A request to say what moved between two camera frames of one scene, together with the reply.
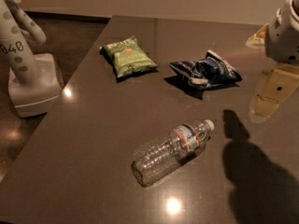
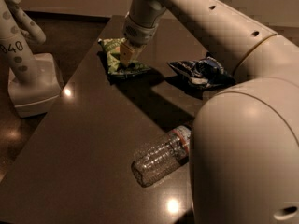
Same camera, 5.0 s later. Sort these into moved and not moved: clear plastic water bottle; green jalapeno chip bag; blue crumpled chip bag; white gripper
Moved: white gripper; green jalapeno chip bag
Not moved: clear plastic water bottle; blue crumpled chip bag
